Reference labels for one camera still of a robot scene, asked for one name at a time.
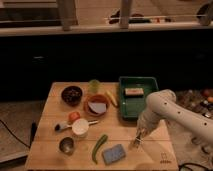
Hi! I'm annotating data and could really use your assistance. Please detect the grey cloth piece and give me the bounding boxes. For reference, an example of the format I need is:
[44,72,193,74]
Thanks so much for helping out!
[88,102,107,114]

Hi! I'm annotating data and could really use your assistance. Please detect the orange tomato toy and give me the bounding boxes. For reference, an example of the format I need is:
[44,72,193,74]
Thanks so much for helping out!
[68,112,80,123]

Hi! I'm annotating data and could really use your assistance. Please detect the white cup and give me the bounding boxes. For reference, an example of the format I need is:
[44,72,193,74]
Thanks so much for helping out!
[72,118,89,137]

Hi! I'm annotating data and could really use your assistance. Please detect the black cable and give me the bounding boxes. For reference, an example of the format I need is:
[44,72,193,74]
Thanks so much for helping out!
[0,119,32,150]

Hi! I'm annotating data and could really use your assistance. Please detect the blue sponge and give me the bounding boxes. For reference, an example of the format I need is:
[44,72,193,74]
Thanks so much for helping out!
[102,144,126,165]

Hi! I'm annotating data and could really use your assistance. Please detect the green chili pepper toy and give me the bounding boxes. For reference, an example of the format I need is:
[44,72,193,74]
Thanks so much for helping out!
[92,134,108,164]

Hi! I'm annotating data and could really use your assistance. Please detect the tan sponge block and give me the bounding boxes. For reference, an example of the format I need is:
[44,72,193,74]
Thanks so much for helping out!
[124,88,144,96]

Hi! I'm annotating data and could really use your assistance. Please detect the green translucent cup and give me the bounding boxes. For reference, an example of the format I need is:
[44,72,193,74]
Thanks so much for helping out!
[88,79,100,94]

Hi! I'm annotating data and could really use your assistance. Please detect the dark brown bowl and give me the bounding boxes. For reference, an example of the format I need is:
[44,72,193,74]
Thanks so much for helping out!
[61,86,83,106]

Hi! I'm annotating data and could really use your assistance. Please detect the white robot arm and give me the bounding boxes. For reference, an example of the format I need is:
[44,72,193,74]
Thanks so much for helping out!
[136,89,213,145]

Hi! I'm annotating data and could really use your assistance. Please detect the orange bowl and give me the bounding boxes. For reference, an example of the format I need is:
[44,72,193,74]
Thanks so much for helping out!
[84,94,109,117]

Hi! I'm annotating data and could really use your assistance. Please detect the small metal cup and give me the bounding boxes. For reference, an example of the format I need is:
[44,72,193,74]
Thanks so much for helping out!
[59,137,74,155]

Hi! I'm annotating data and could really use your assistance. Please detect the brush with wooden handle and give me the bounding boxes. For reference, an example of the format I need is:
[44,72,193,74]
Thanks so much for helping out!
[54,120,98,132]

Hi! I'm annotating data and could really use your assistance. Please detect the green plastic tray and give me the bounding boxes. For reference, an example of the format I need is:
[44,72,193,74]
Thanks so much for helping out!
[118,76,158,121]

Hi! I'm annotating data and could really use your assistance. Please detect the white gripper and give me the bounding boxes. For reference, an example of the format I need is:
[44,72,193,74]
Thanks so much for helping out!
[136,111,161,137]

